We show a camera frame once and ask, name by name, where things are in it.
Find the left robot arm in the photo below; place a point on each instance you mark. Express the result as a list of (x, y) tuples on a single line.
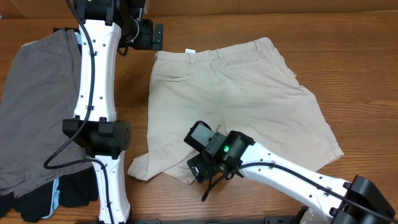
[(107, 29)]

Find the beige khaki shorts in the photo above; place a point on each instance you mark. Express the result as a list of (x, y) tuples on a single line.
[(246, 87)]

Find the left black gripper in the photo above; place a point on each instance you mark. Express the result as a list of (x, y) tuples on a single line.
[(146, 42)]

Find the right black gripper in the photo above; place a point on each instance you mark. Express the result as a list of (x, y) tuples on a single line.
[(201, 170)]

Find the grey folded garment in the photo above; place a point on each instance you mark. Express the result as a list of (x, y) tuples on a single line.
[(41, 91)]

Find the black garment with blue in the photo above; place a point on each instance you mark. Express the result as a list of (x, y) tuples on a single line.
[(72, 190)]

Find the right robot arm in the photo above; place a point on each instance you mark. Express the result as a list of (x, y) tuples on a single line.
[(328, 199)]

